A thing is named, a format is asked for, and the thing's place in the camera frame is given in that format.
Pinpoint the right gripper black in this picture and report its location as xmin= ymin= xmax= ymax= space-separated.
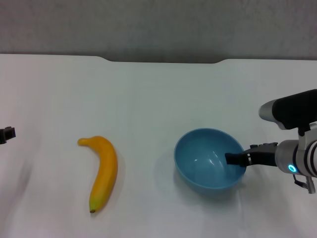
xmin=224 ymin=142 xmax=279 ymax=170

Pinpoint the blue plastic bowl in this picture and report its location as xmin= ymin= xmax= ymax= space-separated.
xmin=174 ymin=127 xmax=249 ymax=196

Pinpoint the yellow banana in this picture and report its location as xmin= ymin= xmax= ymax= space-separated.
xmin=77 ymin=135 xmax=118 ymax=214

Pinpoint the right wrist camera black silver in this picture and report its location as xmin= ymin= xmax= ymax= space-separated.
xmin=259 ymin=89 xmax=317 ymax=136

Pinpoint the right arm cable connector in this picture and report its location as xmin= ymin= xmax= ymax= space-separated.
xmin=293 ymin=174 xmax=317 ymax=194

